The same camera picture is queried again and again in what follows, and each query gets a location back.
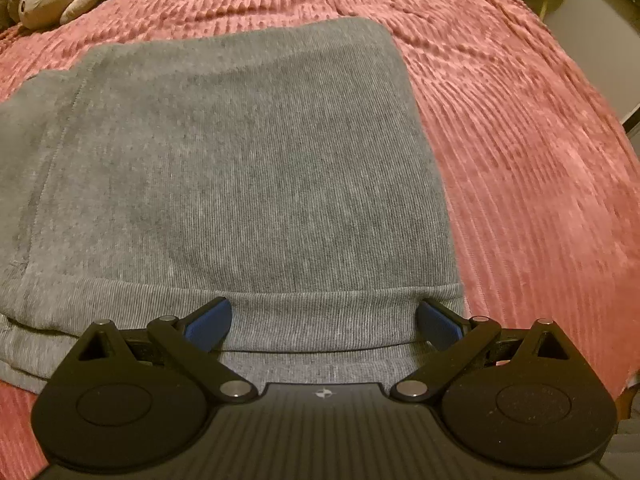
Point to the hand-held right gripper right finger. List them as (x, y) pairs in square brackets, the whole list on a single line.
[(440, 322)]

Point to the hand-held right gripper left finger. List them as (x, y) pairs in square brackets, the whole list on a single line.
[(210, 321)]

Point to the pink ribbed blanket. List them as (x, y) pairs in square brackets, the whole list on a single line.
[(510, 160)]

